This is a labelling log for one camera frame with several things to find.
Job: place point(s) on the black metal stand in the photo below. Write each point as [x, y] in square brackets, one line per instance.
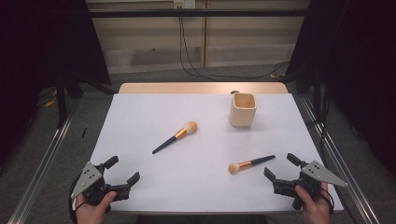
[61, 102]

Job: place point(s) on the aluminium rail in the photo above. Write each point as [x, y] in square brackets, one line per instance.
[339, 155]
[43, 165]

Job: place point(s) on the cream square ceramic cup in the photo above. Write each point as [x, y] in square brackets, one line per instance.
[243, 112]

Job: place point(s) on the person's left hand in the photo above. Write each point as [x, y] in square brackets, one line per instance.
[91, 213]

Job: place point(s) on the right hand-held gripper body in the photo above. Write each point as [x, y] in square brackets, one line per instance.
[311, 180]

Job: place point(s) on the black horizontal frame bar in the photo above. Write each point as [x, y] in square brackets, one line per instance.
[199, 12]

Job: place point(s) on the person's right hand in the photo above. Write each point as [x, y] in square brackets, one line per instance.
[316, 208]

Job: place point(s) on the black curtain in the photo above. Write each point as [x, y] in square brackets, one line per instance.
[37, 56]
[358, 68]

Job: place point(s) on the white table cover sheet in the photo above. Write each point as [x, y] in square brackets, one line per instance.
[193, 174]

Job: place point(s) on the white wall socket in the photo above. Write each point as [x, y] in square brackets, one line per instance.
[184, 3]

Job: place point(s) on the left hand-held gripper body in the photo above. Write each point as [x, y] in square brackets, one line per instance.
[93, 186]

